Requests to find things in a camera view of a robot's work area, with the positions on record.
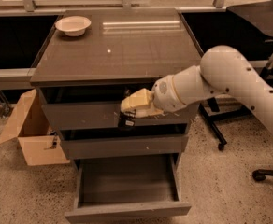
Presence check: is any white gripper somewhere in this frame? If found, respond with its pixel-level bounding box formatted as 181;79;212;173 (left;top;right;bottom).
121;76;186;118

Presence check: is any black rxbar chocolate bar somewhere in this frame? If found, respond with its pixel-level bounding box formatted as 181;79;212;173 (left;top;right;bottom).
118;112;136;130

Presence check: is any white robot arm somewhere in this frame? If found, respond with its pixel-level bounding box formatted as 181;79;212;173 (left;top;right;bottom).
121;46;273;135

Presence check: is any grey middle drawer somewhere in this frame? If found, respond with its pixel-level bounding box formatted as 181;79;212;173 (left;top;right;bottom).
61;134;188;160

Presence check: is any grey three-drawer cabinet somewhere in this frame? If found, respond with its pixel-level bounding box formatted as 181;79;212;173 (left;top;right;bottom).
29;7;212;179

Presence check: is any grey top drawer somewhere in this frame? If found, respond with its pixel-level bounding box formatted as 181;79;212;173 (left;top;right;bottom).
42;101;198;131

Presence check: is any grey open bottom drawer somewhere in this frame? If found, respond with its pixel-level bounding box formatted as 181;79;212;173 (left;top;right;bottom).
65;154;191;224

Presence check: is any white paper bowl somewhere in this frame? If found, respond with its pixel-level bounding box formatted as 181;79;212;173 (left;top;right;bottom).
55;16;92;37

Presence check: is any open cardboard box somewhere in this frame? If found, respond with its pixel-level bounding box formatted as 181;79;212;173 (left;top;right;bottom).
0;90;70;166

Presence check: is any black office chair base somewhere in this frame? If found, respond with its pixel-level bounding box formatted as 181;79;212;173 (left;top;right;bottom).
251;169;273;182

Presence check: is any black rolling stand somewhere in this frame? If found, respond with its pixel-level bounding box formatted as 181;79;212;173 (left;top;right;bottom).
198;0;273;152

